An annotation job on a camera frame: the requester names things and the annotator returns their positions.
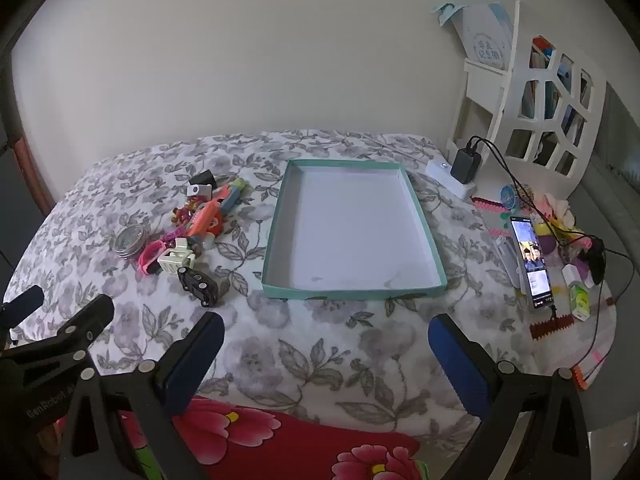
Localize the orange and blue toy gun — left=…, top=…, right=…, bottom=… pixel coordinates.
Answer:
left=184, top=178, right=249, bottom=248

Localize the row of books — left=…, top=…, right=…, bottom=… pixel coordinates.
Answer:
left=522, top=35, right=591, bottom=171

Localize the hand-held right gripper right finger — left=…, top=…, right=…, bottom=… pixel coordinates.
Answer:
left=428, top=313, right=606, bottom=480

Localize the black charging cable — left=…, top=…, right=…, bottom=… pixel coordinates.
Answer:
left=467, top=135, right=633, bottom=376

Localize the round light blue sign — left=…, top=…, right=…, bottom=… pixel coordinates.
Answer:
left=432, top=1, right=516, bottom=68

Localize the smartphone with lit screen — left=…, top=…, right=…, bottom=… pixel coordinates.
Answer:
left=509, top=216, right=557, bottom=310

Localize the white lattice shelf rack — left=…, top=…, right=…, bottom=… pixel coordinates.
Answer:
left=447, top=0, right=608, bottom=201

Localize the black toy car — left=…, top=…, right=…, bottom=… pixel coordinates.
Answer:
left=177, top=266, right=221, bottom=308

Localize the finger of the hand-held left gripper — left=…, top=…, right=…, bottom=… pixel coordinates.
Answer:
left=47, top=294, right=115, bottom=363
left=0, top=286, right=45, bottom=328

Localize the teal cardboard box tray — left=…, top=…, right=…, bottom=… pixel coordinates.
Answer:
left=261, top=158, right=447, bottom=301

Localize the grey floral blanket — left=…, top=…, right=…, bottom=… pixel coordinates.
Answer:
left=7, top=130, right=531, bottom=441

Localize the black handheld device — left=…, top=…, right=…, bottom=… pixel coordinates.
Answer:
left=585, top=237, right=607, bottom=285

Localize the round silver tin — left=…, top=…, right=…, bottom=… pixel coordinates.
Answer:
left=114, top=225, right=147, bottom=260

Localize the dark wooden door frame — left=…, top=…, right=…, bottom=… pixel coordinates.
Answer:
left=0, top=0, right=56, bottom=213

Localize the black charger on power strip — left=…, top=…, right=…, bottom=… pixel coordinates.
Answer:
left=451, top=147, right=483, bottom=185

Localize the red floral blanket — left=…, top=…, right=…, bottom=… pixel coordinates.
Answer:
left=115, top=395, right=431, bottom=480

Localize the brown dog figure pink outfit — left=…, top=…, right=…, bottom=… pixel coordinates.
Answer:
left=170, top=199, right=201, bottom=226

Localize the small green box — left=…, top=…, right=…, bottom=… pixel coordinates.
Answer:
left=569, top=282, right=591, bottom=321

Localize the beige hair claw clip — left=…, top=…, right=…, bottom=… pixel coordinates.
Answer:
left=157, top=237, right=197, bottom=273

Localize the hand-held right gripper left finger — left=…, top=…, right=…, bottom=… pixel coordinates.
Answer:
left=59, top=311, right=226, bottom=480

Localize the white power strip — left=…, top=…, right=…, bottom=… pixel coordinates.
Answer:
left=425, top=159, right=478, bottom=201

